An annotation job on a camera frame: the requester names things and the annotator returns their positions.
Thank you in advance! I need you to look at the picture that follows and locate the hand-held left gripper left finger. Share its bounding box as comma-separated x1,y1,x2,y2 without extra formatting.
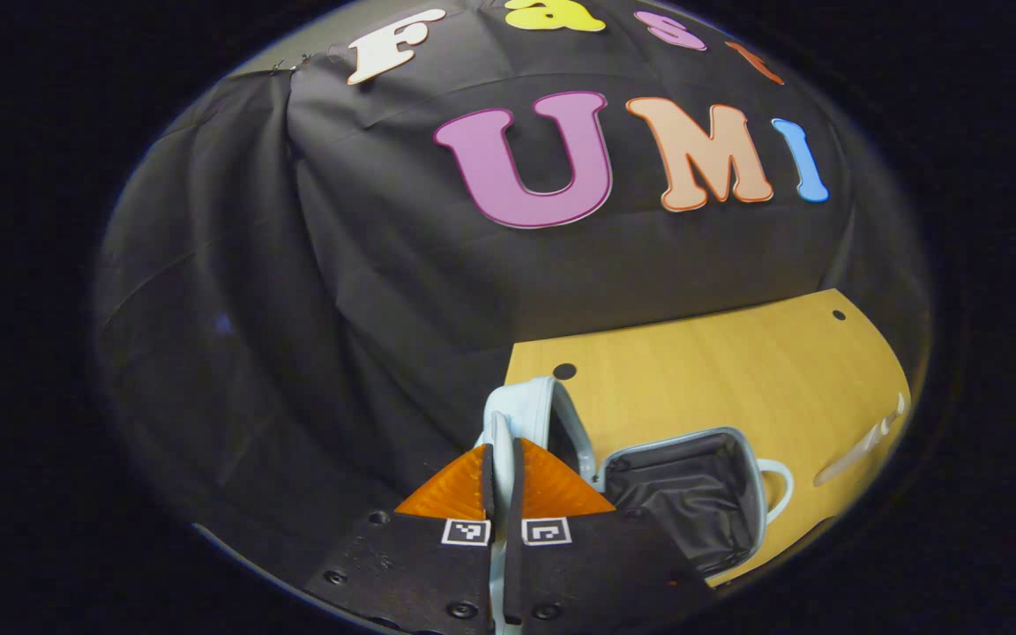
303,443,497,635

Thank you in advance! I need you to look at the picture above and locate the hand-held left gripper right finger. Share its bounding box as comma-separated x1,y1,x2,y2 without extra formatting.
503,437,718,631

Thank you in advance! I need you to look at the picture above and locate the light blue suitcase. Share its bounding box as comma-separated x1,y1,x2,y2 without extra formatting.
473,377,796,635

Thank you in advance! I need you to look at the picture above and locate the black backdrop cloth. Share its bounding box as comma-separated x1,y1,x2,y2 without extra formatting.
93,0,932,583

